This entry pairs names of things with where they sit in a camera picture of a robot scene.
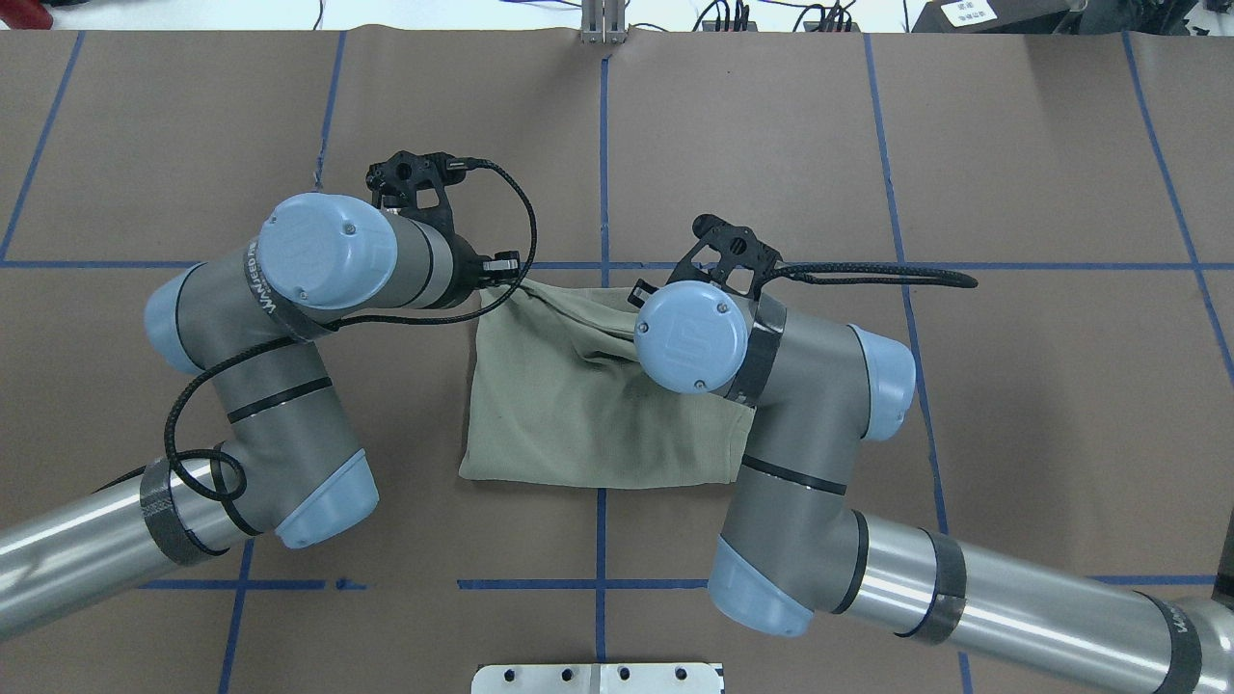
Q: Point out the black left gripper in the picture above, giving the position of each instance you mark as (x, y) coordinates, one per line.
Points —
(467, 269)

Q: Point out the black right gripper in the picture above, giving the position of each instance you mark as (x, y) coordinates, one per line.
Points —
(640, 292)

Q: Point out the green long-sleeve shirt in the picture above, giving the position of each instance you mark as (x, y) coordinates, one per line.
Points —
(558, 398)

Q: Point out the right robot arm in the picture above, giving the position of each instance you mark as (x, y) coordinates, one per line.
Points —
(794, 545)

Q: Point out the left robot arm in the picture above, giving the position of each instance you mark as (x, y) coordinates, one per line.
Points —
(259, 440)

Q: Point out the black box with label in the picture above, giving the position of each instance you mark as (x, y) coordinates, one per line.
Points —
(995, 17)

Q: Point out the red bottle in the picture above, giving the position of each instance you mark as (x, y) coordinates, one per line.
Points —
(25, 15)

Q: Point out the aluminium frame post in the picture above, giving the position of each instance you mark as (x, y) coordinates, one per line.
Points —
(603, 22)

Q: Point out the white metal mount base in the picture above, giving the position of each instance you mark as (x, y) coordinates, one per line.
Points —
(629, 677)

